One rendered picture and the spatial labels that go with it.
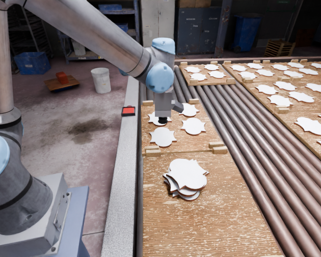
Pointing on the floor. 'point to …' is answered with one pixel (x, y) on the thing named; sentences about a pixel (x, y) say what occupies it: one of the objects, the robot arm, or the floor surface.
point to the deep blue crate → (32, 63)
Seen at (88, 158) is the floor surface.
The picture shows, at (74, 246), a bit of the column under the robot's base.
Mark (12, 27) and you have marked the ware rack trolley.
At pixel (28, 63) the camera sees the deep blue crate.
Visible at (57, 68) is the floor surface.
